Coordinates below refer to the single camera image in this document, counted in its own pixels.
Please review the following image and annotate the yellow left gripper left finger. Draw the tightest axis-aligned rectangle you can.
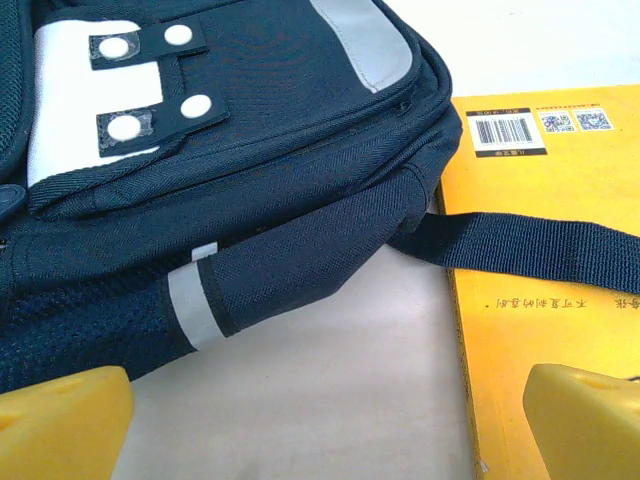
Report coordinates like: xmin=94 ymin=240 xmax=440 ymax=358
xmin=0 ymin=365 xmax=135 ymax=480

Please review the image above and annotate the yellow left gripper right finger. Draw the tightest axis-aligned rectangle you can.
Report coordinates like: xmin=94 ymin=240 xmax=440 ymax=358
xmin=522 ymin=363 xmax=640 ymax=480

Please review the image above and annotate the navy blue student backpack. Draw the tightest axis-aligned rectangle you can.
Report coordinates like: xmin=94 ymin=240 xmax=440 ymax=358
xmin=0 ymin=0 xmax=640 ymax=396

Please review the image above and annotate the yellow paperback book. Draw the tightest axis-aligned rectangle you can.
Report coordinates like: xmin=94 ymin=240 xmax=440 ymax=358
xmin=433 ymin=84 xmax=640 ymax=480

